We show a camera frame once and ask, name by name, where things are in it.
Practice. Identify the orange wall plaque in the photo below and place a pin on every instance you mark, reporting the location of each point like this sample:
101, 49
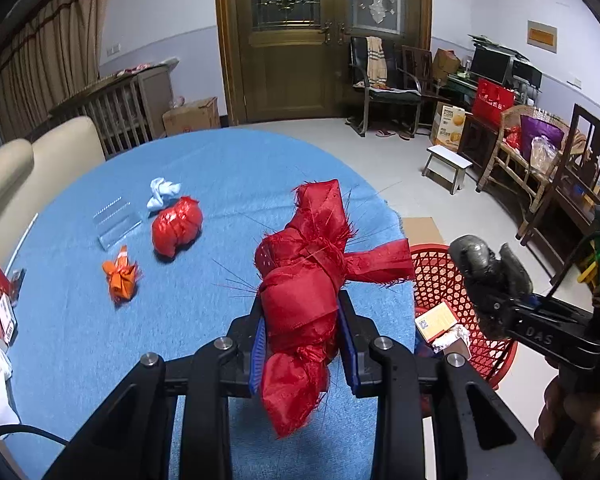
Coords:
542, 36

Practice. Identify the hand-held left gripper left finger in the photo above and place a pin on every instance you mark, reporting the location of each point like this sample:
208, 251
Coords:
256, 360

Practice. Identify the brown cardboard box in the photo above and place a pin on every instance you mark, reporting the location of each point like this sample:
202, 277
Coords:
190, 117

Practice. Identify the small open cardboard box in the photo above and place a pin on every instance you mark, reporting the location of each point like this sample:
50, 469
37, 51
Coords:
445, 62

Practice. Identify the red plastic basket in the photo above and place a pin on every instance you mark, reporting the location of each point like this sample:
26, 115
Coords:
430, 270

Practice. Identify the wooden glazed door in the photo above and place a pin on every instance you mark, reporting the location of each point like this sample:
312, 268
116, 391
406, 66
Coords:
290, 75

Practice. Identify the slipper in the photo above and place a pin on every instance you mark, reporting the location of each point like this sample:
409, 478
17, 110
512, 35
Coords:
404, 134
385, 133

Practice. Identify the wicker chair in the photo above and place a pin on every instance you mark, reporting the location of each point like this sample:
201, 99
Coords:
510, 160

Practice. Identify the beige leather sofa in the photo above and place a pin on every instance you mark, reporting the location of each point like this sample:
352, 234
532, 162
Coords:
55, 160

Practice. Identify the white wall socket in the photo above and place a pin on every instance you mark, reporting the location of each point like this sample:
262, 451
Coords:
115, 50

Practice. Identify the small red bag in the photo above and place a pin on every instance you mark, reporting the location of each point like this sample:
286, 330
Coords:
513, 137

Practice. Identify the brown wooden chair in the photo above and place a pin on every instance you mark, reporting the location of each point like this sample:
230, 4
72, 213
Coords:
415, 65

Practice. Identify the white crumpled tissue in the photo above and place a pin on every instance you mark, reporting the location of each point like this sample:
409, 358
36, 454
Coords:
452, 337

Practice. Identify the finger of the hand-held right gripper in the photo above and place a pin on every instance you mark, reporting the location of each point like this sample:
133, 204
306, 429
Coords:
497, 317
532, 301

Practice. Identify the white and blue paper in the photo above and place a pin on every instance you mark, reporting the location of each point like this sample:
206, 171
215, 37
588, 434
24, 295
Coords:
160, 192

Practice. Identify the dark snack packet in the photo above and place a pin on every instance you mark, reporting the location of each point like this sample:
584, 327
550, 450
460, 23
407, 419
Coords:
17, 285

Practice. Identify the black armchair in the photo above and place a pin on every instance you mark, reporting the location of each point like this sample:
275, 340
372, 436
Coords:
385, 95

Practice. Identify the black electronic device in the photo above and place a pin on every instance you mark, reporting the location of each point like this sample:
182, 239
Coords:
527, 75

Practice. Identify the yellow and white small box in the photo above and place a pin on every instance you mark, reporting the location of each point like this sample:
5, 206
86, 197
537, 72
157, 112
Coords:
437, 320

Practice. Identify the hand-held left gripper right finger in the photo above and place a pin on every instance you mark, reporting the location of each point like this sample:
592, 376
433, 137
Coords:
347, 355

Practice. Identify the red gift bag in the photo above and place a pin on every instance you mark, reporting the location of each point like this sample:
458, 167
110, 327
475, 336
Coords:
492, 102

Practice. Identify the purple bag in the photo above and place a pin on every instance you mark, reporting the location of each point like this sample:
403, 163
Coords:
540, 132

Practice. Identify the red plastic bag wad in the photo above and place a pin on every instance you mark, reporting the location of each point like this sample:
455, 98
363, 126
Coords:
177, 227

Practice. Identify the flat cardboard sheet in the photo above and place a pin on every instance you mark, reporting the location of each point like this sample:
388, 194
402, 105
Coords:
422, 232

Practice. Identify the clear plastic box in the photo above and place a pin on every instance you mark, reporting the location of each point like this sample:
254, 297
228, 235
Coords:
115, 222

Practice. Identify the red cloth bundle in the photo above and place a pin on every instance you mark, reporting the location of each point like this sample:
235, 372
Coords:
300, 285

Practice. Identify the white medicine box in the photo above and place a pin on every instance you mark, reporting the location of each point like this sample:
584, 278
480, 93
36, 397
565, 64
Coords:
7, 317

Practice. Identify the white stick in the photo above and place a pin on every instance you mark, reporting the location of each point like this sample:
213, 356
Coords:
24, 240

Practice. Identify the white low stool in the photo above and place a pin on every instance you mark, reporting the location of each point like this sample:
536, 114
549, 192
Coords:
447, 156

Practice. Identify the black monitor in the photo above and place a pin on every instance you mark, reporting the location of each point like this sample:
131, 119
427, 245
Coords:
490, 65

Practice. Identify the orange wrapper wad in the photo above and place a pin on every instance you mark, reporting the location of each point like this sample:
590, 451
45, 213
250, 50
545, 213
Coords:
120, 280

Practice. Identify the orange print carton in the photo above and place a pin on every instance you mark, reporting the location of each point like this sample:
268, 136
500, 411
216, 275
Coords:
447, 125

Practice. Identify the clear plastic bag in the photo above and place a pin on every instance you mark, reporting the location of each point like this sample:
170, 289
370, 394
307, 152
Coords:
545, 152

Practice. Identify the dark wooden slat chair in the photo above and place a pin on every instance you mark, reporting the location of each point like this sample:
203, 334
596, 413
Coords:
580, 115

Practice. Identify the wooden slatted crib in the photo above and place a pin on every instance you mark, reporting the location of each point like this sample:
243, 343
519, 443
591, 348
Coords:
125, 110

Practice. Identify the person's right hand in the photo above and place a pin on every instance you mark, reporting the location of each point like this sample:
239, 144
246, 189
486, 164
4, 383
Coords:
585, 420

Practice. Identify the beige striped towel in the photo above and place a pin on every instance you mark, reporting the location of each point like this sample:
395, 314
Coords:
377, 65

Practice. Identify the beige striped curtain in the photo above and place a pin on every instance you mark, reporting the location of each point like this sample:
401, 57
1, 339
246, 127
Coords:
45, 60

